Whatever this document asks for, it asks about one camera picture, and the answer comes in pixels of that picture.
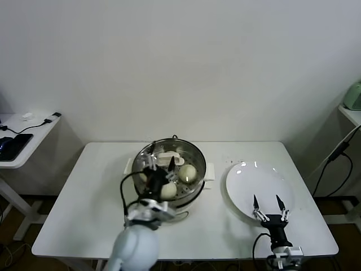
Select black charger cable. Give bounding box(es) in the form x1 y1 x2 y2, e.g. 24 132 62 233
0 112 62 134

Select mint green appliance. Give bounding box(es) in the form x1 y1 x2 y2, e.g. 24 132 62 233
343 80 361 111

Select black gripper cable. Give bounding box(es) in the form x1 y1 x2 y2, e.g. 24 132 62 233
120 171 149 226
253 233 273 259

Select blue computer mouse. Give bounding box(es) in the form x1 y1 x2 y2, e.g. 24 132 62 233
0 135 15 155

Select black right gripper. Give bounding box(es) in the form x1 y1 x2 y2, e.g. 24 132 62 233
252 194 293 247

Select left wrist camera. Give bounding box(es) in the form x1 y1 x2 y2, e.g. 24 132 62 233
132 199 176 224

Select black power adapter cable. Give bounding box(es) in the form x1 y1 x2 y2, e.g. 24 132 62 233
311 142 354 198

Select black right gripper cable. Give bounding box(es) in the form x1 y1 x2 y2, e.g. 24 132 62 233
253 233 273 259

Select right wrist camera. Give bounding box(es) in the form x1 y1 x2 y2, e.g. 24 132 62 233
267 246 304 265

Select white power cable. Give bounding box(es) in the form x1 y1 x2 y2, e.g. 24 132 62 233
307 124 361 178

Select steel steamer basket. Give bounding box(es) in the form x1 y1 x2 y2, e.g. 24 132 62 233
125 137 217 211

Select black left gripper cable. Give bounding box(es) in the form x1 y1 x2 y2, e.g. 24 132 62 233
120 171 149 226

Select round glass pot lid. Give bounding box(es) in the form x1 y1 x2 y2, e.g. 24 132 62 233
135 141 205 198

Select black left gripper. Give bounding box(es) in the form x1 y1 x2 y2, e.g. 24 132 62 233
144 143 177 194

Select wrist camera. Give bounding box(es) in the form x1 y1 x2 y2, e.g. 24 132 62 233
267 246 304 265
132 199 176 224

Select white side desk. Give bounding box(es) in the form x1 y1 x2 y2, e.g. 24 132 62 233
0 112 62 241
324 104 361 225

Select white round plate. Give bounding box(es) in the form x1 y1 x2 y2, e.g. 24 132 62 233
225 160 296 224

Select black smartphone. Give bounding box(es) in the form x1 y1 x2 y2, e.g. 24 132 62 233
0 132 34 161

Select cream electric cooker base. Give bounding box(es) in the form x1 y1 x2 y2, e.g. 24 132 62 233
125 158 217 224

